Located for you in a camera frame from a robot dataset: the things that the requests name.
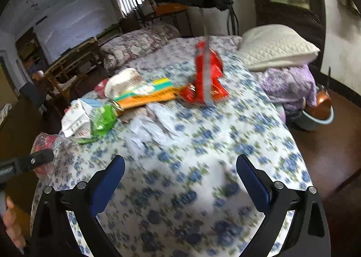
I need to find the person's left hand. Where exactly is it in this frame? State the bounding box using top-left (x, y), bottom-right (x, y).
top-left (2, 196), bottom-right (26, 250)

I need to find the red snack bag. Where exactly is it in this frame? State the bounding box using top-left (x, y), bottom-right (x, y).
top-left (178, 38), bottom-right (228, 107)

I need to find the purple floral folded quilt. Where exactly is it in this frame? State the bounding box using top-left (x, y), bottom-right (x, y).
top-left (252, 65), bottom-right (317, 111)

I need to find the pink floral folded blanket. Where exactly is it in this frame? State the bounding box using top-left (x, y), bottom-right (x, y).
top-left (100, 23), bottom-right (180, 74)

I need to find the clear plastic bag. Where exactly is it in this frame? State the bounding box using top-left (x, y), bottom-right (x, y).
top-left (31, 132), bottom-right (65, 180)

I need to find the white tissue pack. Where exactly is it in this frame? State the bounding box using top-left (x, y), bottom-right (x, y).
top-left (104, 68), bottom-right (144, 99)

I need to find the light blue wash basin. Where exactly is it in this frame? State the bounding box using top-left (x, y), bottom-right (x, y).
top-left (294, 86), bottom-right (334, 132)

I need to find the copper coloured bowl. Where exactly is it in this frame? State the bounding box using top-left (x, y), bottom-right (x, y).
top-left (305, 89), bottom-right (332, 120)

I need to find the white quilted pillow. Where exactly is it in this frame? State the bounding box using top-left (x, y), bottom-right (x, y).
top-left (236, 25), bottom-right (320, 72)

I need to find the green plastic wrapper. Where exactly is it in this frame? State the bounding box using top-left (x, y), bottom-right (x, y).
top-left (75, 104), bottom-right (117, 144)

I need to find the blue floral bed sheet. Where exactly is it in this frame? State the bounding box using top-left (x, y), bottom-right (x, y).
top-left (29, 35), bottom-right (314, 257)

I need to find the white paper carton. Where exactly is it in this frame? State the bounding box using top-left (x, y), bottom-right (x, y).
top-left (61, 98), bottom-right (103, 140)

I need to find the orange green snack box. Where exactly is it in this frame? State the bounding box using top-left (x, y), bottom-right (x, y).
top-left (113, 78), bottom-right (183, 110)

